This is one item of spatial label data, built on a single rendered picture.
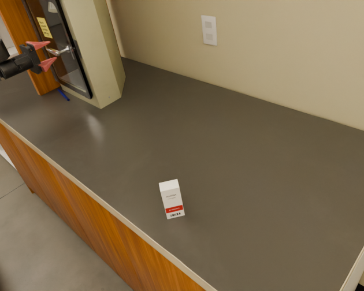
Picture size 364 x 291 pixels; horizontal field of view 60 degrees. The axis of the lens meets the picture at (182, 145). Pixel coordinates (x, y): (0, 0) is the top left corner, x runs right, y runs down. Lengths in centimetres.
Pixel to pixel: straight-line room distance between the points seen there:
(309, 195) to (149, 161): 49
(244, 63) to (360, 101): 44
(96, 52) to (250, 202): 81
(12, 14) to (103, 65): 44
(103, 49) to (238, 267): 94
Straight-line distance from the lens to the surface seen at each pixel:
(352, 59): 109
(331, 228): 84
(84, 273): 200
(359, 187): 95
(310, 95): 119
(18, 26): 156
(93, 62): 130
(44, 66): 130
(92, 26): 128
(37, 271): 214
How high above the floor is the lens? 160
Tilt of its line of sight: 39 degrees down
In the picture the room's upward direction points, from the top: 10 degrees counter-clockwise
